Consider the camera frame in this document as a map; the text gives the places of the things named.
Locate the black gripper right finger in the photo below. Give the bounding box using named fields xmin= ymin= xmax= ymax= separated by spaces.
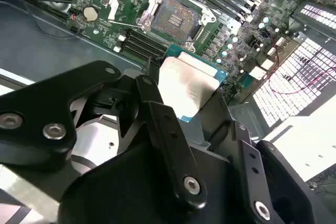
xmin=199 ymin=93 xmax=317 ymax=224

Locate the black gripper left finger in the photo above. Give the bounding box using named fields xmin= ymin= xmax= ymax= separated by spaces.
xmin=0 ymin=60 xmax=208 ymax=212

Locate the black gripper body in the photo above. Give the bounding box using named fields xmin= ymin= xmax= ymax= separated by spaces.
xmin=57 ymin=142 xmax=249 ymax=224

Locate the silver CPU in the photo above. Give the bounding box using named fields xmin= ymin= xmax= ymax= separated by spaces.
xmin=156 ymin=44 xmax=228 ymax=124

